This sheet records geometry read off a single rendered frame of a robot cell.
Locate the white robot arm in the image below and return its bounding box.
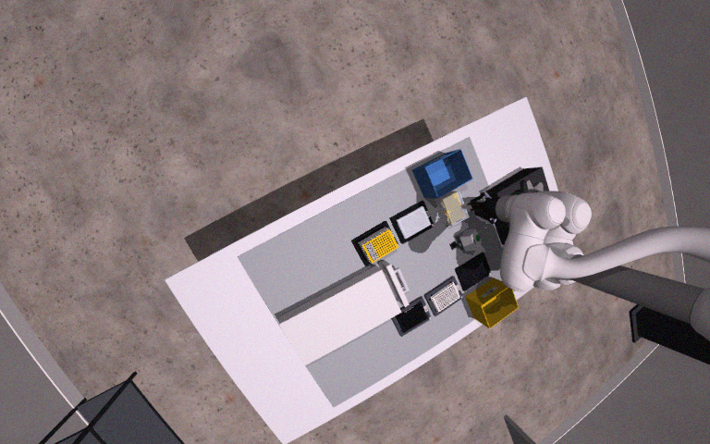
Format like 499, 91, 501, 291
496, 180, 710, 341

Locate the blue bin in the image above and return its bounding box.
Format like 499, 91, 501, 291
412, 149, 473, 198

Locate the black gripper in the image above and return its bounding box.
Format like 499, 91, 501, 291
461, 191, 501, 224

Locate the grey bench mat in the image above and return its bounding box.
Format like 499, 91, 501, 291
238, 137, 503, 407

